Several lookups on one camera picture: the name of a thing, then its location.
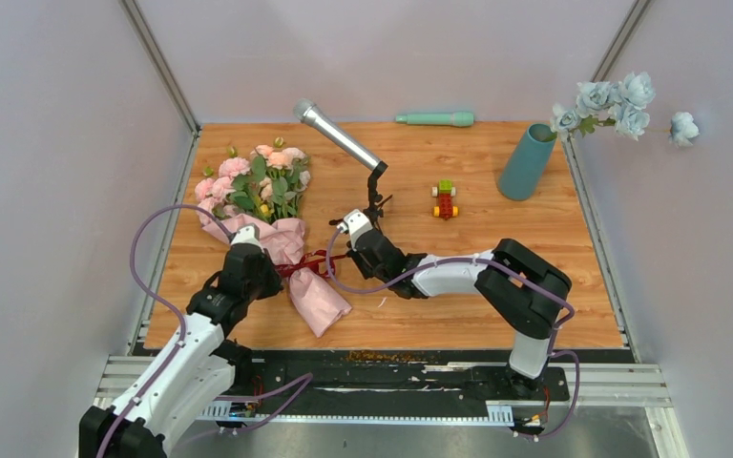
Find dark red printed ribbon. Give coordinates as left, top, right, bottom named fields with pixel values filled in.
left=275, top=250, right=346, bottom=279

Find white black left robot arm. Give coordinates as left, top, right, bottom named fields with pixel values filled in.
left=78, top=241, right=282, bottom=457

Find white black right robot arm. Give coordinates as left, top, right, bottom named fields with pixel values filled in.
left=346, top=229, right=575, bottom=399

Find teal cylindrical vase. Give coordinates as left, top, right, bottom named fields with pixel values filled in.
left=498, top=123, right=556, bottom=201

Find light blue artificial flowers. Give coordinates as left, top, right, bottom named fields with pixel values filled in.
left=550, top=71, right=701, bottom=149

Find black microphone tripod stand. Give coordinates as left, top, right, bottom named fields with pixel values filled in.
left=362, top=161, right=392, bottom=230

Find toy brick car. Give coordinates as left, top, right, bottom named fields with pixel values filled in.
left=431, top=179, right=459, bottom=220

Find mint green toy microphone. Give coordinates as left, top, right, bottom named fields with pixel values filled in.
left=394, top=111, right=474, bottom=128

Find silver microphone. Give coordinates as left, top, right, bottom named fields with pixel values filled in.
left=293, top=98, right=387, bottom=174

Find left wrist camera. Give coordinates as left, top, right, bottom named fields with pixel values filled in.
left=230, top=224, right=262, bottom=249

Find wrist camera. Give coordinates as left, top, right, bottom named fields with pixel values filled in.
left=230, top=224, right=262, bottom=249
left=338, top=210, right=374, bottom=248

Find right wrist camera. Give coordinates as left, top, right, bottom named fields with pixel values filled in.
left=338, top=210, right=374, bottom=248

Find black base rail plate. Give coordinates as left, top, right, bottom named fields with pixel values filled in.
left=199, top=349, right=635, bottom=427

